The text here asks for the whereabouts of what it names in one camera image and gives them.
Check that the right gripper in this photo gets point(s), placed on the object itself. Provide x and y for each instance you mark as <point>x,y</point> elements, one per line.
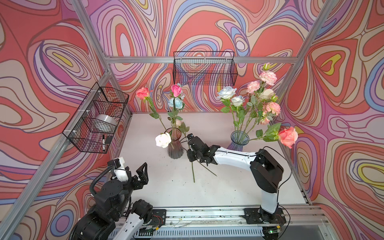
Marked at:
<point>191,158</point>

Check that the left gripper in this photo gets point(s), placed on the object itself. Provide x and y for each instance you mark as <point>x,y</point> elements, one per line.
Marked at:
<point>138,184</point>

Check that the pink grey glass vase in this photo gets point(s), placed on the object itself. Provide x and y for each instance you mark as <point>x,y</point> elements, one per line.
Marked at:
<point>175,149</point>

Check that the pale pink rose stem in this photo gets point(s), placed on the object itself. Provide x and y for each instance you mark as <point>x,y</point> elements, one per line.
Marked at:
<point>184,130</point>

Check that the purple glass vase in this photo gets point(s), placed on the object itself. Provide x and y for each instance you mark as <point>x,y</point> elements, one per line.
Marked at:
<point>239,139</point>

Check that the light blue carnation stem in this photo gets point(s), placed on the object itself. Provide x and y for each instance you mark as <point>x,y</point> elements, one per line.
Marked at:
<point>176,105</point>

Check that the blue white rose stem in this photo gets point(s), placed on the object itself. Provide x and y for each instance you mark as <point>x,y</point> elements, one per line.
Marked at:
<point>239,112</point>

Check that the red pink rose stem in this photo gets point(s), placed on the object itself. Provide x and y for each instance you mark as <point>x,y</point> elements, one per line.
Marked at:
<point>144,95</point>

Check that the large salmon pink rose stem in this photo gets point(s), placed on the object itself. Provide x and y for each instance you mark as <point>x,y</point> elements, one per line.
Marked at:
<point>286,137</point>

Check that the pink carnation stem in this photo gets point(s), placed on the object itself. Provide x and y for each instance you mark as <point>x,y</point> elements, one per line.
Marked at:
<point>260,89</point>

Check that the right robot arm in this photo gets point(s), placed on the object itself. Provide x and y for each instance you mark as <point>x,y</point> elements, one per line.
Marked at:
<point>266,171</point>

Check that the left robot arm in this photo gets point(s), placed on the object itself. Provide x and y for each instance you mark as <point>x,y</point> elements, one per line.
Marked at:
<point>112,190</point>

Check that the black marker pen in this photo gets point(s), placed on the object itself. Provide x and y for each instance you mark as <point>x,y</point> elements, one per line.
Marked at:
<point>103,143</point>

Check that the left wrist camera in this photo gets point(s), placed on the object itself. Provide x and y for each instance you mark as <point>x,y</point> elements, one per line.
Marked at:
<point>119,172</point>

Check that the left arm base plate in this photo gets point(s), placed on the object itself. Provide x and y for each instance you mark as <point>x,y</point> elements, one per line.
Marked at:
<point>158,218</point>

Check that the black wire basket left wall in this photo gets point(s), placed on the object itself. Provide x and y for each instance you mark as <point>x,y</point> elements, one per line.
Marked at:
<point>98,114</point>

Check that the black wire basket wall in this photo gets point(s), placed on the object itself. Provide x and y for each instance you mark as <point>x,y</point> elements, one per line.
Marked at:
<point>205,68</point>
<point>98,114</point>

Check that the black wire basket back wall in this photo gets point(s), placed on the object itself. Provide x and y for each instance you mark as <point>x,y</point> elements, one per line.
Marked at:
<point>205,68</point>

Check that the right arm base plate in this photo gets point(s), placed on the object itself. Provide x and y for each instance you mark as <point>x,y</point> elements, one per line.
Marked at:
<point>259,216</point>

